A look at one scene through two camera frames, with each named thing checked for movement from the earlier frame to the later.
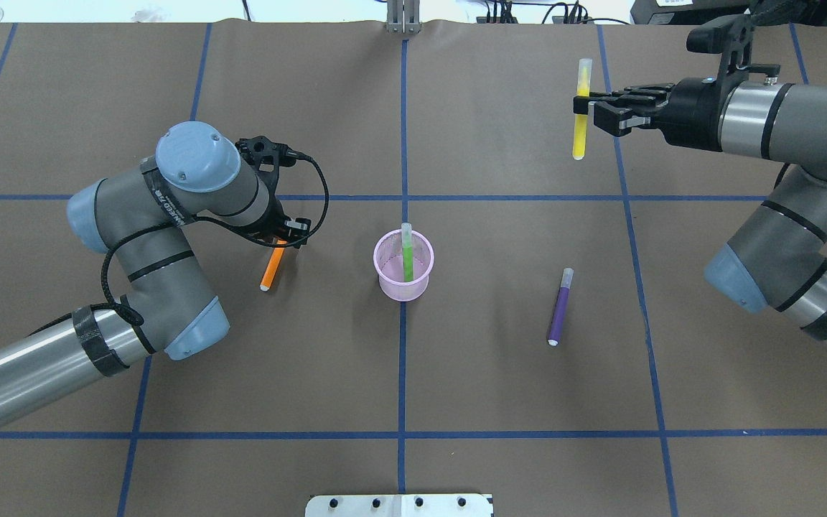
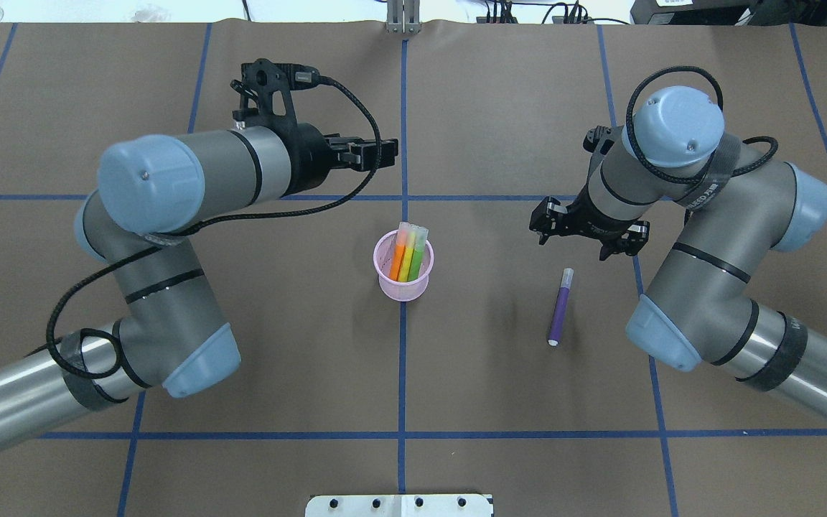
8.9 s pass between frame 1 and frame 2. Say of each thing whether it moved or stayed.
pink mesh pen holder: stayed
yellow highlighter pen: moved
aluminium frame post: stayed
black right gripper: moved
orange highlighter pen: moved
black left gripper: moved
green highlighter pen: moved
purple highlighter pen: stayed
